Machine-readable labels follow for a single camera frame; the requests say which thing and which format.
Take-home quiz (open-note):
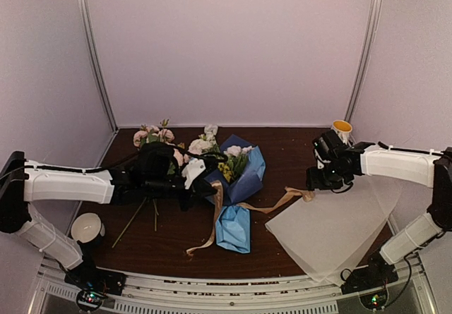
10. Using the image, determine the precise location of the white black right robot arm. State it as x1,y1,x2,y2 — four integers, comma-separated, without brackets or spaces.
307,130,451,287

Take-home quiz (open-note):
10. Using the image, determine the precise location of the pale rose leafy stem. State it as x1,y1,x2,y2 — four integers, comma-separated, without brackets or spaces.
223,145,254,176

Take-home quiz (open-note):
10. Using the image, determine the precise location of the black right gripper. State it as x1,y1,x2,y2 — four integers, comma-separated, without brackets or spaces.
306,161,349,191

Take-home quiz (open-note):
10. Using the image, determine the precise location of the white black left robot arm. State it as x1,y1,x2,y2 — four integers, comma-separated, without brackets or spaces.
1,143,227,289

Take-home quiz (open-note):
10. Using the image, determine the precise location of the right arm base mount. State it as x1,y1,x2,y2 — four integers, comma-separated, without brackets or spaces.
340,253,398,311

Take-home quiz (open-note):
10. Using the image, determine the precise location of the white fake flower long stem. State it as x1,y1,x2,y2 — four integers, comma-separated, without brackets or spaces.
199,124,218,143

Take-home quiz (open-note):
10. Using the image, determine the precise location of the beige ribbon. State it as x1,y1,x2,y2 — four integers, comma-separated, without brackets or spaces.
185,181,315,258

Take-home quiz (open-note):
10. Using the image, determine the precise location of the pink fake rose stem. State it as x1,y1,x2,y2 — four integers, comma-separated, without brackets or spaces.
188,138,213,155

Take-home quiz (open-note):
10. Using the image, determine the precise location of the aluminium front rail frame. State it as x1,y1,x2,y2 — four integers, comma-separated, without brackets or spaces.
25,255,440,313

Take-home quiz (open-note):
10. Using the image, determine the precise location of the white translucent paper sheet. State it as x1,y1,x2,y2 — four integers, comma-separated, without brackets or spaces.
266,176,402,285

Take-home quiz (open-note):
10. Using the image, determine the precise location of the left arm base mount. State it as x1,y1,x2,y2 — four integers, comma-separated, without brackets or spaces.
58,256,126,313

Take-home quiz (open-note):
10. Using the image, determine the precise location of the pink rose bunch with leaves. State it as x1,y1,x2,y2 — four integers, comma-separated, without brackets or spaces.
111,119,184,248

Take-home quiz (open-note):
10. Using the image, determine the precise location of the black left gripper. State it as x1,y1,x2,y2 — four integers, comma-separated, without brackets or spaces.
144,173,218,212

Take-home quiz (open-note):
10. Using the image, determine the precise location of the aluminium corner post right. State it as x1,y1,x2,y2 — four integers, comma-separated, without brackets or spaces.
345,0,383,123

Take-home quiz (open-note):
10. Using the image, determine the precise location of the yellow fake flower bunch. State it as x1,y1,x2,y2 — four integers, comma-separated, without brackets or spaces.
218,162,235,183

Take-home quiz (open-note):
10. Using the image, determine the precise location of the aluminium corner post left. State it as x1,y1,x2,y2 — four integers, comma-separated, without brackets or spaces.
73,0,118,133

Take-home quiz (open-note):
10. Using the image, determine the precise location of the blue wrapping paper sheet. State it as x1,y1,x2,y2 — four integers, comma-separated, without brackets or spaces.
207,147,266,254

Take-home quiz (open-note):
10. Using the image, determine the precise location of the aluminium corner post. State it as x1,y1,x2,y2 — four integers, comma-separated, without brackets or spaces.
73,0,118,133
345,0,383,123

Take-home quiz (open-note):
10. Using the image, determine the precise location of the white floral mug yellow inside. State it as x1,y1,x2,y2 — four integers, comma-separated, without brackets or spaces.
331,120,352,145

